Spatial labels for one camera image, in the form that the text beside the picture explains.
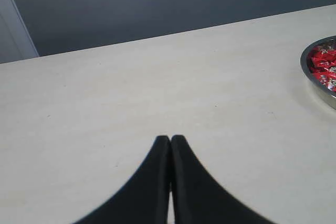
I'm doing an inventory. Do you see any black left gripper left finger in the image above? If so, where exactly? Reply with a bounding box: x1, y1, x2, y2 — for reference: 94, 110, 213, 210
77, 135, 171, 223

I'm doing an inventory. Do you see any round steel plate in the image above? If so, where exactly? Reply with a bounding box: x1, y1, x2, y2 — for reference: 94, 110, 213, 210
300, 36, 335, 109

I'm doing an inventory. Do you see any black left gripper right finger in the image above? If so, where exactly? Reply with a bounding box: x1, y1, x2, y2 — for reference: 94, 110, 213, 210
171, 135, 270, 223

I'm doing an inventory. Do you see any red wrapped candy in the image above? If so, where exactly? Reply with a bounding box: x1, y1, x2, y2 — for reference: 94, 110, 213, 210
312, 71, 335, 87
325, 79, 336, 92
311, 50, 335, 68

